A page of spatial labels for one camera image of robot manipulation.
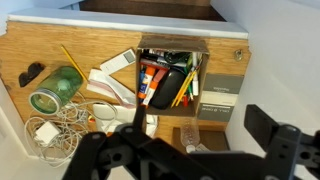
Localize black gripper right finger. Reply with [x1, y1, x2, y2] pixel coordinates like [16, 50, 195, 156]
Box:
[244, 104, 320, 180]

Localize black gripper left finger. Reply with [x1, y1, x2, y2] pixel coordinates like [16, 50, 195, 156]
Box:
[63, 107, 214, 180]

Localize white remote control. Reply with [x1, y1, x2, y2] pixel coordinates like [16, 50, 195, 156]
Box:
[100, 49, 136, 75]

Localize white power adapter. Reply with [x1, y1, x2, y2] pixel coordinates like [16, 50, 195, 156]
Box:
[34, 121, 61, 146]

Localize green glass jar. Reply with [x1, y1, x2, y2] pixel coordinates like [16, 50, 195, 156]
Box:
[29, 66, 83, 115]

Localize yellow pencil on table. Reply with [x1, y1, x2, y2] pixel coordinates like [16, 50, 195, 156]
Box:
[60, 44, 88, 81]

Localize grey white staples box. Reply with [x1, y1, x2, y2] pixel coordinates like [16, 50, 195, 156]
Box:
[198, 74, 244, 122]

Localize clear plastic bottle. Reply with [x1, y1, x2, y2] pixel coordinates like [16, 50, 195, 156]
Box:
[180, 119, 200, 153]

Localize orange-capped glue stick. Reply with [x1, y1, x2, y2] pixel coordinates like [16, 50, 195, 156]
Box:
[142, 69, 166, 106]
[138, 66, 155, 99]

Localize black curved object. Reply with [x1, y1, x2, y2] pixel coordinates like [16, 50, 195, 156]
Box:
[18, 62, 45, 87]

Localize brown cardboard box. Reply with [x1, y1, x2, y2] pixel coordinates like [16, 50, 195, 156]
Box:
[136, 36, 209, 117]

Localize yellow pencils in box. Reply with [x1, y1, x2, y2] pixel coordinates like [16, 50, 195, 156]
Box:
[171, 66, 199, 108]

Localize white marker pen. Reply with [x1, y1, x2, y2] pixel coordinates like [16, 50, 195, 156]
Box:
[192, 52, 199, 96]

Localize white tangled cable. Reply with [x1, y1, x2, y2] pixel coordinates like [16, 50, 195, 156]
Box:
[24, 92, 118, 168]

